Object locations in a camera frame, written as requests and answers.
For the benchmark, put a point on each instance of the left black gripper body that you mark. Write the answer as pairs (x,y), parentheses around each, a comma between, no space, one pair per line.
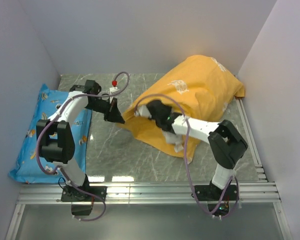
(99,105)

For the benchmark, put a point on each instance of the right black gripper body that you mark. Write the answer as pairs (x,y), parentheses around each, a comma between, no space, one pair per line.
(158,121)

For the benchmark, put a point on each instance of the white pillow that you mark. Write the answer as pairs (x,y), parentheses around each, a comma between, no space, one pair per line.
(173,139)

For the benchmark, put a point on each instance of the orange pillowcase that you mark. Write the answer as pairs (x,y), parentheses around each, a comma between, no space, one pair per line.
(199,85)

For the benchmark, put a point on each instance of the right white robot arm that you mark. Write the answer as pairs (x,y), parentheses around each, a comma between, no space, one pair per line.
(227,144)

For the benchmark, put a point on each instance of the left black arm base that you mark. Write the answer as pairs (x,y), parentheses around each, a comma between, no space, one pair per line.
(82,203)

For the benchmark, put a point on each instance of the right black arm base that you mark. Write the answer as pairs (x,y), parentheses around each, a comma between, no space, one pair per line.
(211,194)

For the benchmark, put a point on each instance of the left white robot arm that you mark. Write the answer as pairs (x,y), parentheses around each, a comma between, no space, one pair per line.
(55,141)

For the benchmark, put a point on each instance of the blue cartoon pillow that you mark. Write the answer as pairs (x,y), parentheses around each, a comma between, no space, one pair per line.
(26,169)

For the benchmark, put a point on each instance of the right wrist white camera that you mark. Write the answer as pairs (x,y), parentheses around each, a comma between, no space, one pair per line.
(142,111)

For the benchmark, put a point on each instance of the wrist white camera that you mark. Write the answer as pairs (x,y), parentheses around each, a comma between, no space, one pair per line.
(114,90)
(142,111)

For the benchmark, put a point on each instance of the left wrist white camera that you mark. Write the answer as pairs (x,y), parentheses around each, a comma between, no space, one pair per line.
(114,90)

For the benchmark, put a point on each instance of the aluminium mounting rail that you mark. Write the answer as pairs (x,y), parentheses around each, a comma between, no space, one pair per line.
(146,193)

